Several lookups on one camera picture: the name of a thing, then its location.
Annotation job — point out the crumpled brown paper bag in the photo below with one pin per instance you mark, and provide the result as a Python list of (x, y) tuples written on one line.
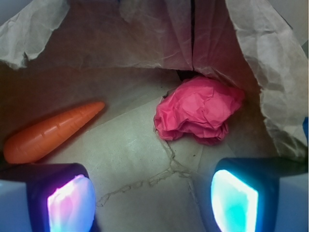
[(58, 54)]

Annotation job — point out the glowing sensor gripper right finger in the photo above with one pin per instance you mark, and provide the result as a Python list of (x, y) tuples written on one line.
[(260, 195)]

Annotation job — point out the blue tape piece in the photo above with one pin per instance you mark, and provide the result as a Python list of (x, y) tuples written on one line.
[(305, 126)]

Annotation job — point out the orange plastic carrot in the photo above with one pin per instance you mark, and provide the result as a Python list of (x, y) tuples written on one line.
[(36, 141)]

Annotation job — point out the red paper ball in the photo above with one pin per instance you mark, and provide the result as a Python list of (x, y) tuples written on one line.
[(200, 107)]

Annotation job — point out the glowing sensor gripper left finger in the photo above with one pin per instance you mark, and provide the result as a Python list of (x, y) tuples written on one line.
[(46, 198)]

